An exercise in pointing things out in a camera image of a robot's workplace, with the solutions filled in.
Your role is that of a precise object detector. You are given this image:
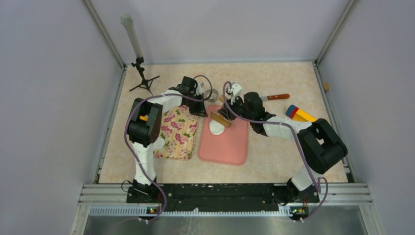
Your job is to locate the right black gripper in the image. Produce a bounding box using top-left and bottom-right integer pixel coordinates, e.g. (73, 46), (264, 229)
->
(218, 95), (254, 121)

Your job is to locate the wooden rolling pin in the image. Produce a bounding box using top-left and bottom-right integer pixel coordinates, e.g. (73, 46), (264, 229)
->
(210, 95), (231, 128)

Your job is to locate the white dough ball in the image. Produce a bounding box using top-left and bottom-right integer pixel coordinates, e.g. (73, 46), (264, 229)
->
(208, 119), (225, 136)

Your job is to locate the pink silicone mat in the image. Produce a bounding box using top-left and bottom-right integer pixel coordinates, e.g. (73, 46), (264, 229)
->
(198, 117), (249, 165)

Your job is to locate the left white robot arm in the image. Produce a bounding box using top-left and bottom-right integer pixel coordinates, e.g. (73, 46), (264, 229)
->
(124, 76), (212, 202)

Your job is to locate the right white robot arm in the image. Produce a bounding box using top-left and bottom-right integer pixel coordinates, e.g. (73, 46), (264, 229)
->
(217, 92), (348, 202)

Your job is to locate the floral rectangular tray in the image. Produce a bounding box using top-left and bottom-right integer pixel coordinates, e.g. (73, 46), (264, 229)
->
(154, 105), (198, 160)

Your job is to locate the colourful toy block stack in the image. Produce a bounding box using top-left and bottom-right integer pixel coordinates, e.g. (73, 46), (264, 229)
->
(285, 105), (317, 122)

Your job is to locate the small cork piece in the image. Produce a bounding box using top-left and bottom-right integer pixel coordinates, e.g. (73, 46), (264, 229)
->
(322, 82), (330, 92)

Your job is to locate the black tripod with tube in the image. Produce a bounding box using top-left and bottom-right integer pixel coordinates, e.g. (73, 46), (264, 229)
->
(120, 13), (159, 94)

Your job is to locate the round metal cutter ring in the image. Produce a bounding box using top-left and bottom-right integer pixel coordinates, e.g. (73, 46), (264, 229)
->
(203, 89), (219, 103)

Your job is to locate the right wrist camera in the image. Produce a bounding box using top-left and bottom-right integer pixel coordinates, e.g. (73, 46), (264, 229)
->
(227, 82), (242, 104)

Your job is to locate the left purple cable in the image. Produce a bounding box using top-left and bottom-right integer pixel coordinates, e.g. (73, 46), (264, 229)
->
(123, 75), (213, 224)

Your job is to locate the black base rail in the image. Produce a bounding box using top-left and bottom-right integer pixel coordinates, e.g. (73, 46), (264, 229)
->
(126, 183), (320, 213)

